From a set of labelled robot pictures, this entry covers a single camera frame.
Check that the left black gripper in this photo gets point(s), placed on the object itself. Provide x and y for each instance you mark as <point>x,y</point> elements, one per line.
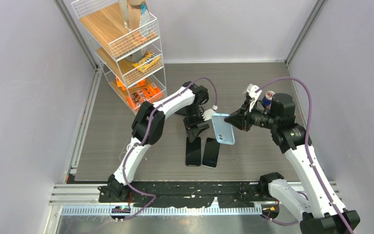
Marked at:
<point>193,133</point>

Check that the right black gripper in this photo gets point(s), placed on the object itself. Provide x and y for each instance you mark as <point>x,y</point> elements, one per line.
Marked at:
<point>242,120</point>

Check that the light blue phone case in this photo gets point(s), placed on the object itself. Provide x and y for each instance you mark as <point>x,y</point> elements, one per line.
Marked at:
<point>224,132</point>

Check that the black phone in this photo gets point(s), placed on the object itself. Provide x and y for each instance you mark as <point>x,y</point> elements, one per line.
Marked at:
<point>211,153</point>

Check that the black phone case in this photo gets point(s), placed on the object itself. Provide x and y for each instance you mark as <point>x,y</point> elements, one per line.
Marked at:
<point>182,112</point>

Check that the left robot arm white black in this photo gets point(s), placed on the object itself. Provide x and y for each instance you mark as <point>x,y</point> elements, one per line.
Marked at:
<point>147,128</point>

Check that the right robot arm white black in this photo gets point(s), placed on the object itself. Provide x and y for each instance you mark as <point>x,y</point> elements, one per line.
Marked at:
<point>319,210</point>

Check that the red bull can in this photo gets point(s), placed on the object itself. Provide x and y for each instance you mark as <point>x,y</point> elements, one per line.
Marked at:
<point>267,99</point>

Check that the orange snack packs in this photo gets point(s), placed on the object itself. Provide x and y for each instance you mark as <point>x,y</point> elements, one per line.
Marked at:
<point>145,90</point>

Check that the yellow snack bag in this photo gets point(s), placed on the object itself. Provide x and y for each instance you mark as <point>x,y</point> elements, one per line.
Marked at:
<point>147,61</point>

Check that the blue white bottle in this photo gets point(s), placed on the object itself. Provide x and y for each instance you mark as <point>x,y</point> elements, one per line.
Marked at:
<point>145,28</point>

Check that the clear bottle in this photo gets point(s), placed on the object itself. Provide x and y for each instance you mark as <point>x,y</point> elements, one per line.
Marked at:
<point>125,14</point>

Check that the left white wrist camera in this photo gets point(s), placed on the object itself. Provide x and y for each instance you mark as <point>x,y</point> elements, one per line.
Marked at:
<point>207,114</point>

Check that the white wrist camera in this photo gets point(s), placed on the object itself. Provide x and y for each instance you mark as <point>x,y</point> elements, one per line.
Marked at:
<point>207,114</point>
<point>253,92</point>

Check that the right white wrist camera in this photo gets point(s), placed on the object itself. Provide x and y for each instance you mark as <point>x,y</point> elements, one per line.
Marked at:
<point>253,92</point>

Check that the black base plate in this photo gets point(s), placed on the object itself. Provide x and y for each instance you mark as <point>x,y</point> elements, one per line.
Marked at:
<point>189,194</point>

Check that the white wire shelf rack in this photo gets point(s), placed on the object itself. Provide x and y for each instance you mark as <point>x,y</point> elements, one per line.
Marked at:
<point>115,47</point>

